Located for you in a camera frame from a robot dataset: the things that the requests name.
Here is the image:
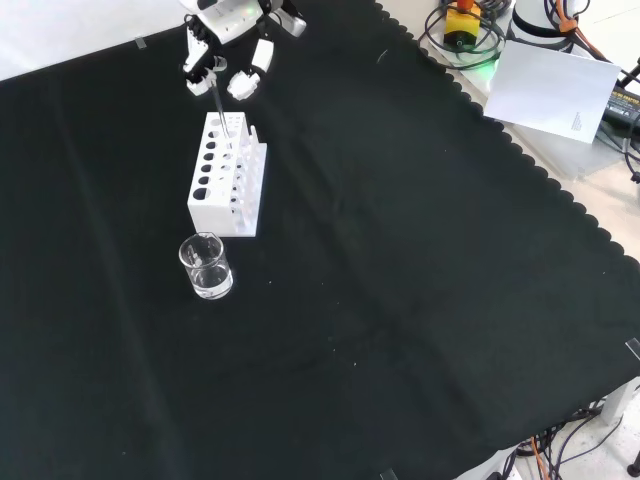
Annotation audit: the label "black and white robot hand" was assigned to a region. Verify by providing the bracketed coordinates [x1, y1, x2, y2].
[178, 0, 308, 102]

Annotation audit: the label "clear glass rod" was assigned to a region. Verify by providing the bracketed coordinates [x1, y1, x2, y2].
[208, 78, 232, 144]

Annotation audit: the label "white test tube rack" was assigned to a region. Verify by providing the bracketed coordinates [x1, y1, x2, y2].
[186, 111, 269, 239]

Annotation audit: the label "yellow stop button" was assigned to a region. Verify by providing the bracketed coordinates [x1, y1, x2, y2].
[443, 0, 484, 49]

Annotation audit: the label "clear glass beaker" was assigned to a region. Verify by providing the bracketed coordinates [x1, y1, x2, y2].
[177, 231, 235, 301]

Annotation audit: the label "black bench cloth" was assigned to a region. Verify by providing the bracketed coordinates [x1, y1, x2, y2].
[0, 0, 640, 480]

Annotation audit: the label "pale board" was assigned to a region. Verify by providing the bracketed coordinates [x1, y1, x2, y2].
[482, 39, 622, 147]

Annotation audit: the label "black power adapter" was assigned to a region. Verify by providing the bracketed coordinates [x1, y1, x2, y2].
[596, 82, 640, 137]

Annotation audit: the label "grey table leg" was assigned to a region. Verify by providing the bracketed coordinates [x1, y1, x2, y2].
[601, 377, 640, 427]

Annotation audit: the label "black stop button cables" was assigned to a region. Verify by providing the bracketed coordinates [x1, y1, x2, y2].
[422, 0, 507, 71]

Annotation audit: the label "cables under bench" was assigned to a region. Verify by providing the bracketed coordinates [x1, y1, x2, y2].
[492, 397, 640, 480]

